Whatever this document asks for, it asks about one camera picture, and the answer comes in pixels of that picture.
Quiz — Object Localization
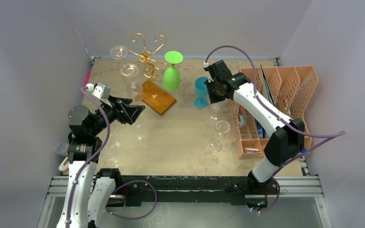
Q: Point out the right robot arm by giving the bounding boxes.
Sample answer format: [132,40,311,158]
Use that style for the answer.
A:
[203,60,305,193]

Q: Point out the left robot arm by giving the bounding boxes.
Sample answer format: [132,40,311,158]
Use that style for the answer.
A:
[57,96,145,228]

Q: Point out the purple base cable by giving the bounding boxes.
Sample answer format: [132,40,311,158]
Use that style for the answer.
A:
[106,179,158,220]

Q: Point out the orange plastic file organizer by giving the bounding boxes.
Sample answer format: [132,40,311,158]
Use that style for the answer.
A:
[228,66,318,159]

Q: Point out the clear wine glass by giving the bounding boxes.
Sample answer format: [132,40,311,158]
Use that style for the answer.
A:
[120,64,144,102]
[210,102,224,121]
[110,46,129,59]
[208,120,231,152]

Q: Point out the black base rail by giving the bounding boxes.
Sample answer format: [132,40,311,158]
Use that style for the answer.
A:
[45,175,325,209]

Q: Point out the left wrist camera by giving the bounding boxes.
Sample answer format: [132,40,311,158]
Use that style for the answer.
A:
[86,83,113,107]

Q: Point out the blue plastic goblet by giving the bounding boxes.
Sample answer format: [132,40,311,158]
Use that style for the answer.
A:
[194,77,208,109]

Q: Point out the pink white small device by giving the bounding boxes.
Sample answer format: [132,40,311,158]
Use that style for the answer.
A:
[58,157,69,172]

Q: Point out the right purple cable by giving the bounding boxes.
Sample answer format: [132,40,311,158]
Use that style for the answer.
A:
[205,45,347,215]

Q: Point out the small clear jar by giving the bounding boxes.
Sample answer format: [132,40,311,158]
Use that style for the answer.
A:
[55,142,69,157]

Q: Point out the green plastic goblet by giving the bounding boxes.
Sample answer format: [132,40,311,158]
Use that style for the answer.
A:
[163,51,183,91]

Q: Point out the gold wire wine glass rack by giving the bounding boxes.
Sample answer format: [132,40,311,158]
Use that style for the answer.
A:
[128,33,176,116]

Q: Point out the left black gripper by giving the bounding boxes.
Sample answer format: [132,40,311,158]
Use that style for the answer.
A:
[90,94,144,135]

